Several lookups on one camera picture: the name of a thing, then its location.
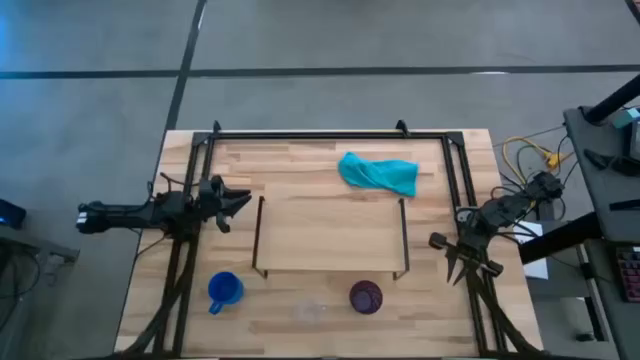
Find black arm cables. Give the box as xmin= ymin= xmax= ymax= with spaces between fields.
xmin=489 ymin=149 xmax=581 ymax=251

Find black device with blue light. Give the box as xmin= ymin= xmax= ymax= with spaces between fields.
xmin=0 ymin=198 xmax=27 ymax=230

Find black wire rack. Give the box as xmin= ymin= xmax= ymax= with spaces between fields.
xmin=251 ymin=195 xmax=411 ymax=280

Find black diagonal pole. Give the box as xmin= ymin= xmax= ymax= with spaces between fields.
xmin=584 ymin=74 xmax=640 ymax=125

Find black metal rig frame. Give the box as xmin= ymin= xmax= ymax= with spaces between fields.
xmin=117 ymin=119 xmax=551 ymax=360

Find blue plastic mug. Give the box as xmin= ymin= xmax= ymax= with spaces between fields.
xmin=207 ymin=271 xmax=246 ymax=316

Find black tool on desk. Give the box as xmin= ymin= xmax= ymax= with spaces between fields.
xmin=583 ymin=148 xmax=640 ymax=176

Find grey side desk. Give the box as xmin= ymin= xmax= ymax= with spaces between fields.
xmin=563 ymin=104 xmax=640 ymax=360

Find purple faceted cup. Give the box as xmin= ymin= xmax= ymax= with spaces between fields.
xmin=348 ymin=279 xmax=384 ymax=316

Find clear plastic cup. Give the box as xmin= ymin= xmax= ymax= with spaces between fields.
xmin=293 ymin=298 xmax=326 ymax=324

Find yellow cable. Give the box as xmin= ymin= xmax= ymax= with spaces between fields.
xmin=502 ymin=135 xmax=574 ymax=186

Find black desk support bar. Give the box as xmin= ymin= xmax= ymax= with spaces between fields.
xmin=517 ymin=212 xmax=604 ymax=265

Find teal cloth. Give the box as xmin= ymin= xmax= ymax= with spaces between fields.
xmin=337 ymin=151 xmax=420 ymax=198

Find small teal box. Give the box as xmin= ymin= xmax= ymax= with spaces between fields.
xmin=612 ymin=107 xmax=640 ymax=130

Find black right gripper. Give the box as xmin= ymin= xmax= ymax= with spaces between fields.
xmin=428 ymin=227 xmax=504 ymax=287

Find dark keyboard with red keys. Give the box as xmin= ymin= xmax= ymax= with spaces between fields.
xmin=615 ymin=244 xmax=640 ymax=304

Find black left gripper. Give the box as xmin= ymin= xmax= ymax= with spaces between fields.
xmin=197 ymin=174 xmax=253 ymax=235

